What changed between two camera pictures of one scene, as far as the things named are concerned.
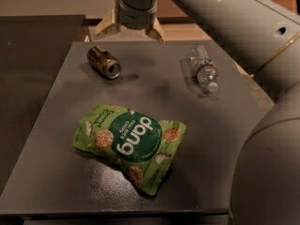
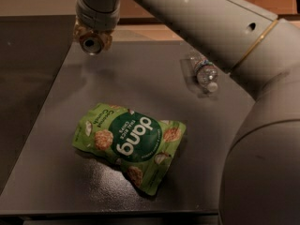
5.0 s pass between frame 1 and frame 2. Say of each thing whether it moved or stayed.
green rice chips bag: stayed
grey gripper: moved
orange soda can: moved
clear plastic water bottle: stayed
